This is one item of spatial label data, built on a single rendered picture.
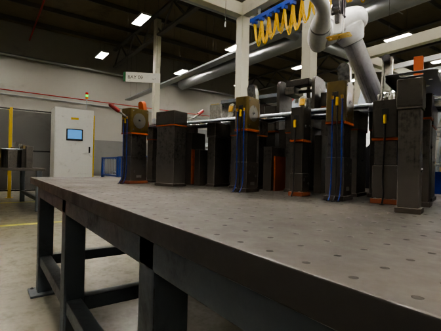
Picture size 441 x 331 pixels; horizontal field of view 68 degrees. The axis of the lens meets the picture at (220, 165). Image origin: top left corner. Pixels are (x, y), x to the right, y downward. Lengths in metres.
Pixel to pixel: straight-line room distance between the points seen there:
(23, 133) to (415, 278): 8.52
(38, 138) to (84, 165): 1.31
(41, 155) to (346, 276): 8.49
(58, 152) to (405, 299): 7.76
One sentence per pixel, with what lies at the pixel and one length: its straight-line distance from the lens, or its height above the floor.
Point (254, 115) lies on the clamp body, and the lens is 1.23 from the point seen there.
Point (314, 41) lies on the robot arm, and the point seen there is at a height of 1.44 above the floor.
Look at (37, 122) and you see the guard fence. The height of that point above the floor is 1.71.
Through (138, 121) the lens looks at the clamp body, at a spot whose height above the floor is 1.00.
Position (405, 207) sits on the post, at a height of 0.71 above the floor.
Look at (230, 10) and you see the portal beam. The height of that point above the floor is 3.29.
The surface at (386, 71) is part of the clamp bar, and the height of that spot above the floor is 1.16.
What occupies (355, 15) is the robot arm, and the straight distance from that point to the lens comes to 1.95.
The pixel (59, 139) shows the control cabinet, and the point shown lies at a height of 1.30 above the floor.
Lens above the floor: 0.79
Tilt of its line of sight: level
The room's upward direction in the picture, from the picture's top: 1 degrees clockwise
